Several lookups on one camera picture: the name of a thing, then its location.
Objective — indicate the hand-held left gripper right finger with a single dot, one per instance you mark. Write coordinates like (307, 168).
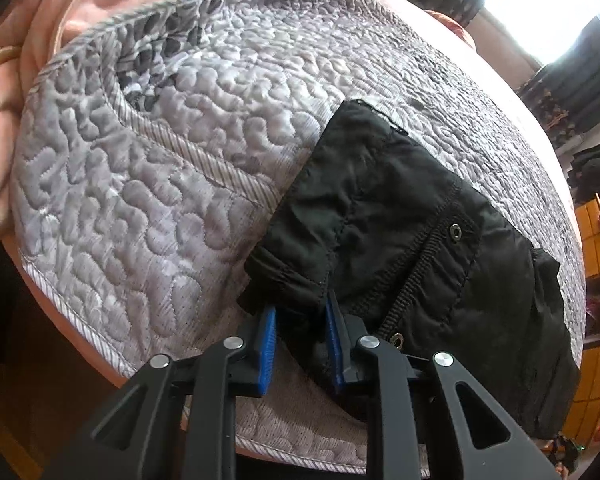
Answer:
(336, 350)

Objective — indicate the black pants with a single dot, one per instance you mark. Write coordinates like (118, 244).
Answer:
(380, 210)

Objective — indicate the grey quilted bedspread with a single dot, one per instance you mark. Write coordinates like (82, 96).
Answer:
(155, 185)

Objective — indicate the wooden shelf unit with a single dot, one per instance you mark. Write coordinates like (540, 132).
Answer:
(595, 270)

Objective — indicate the pink blanket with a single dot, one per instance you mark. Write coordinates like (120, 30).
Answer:
(30, 35)

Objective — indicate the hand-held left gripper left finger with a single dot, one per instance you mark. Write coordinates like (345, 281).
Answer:
(267, 355)

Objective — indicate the pink bed sheet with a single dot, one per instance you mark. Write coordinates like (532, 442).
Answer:
(70, 330)

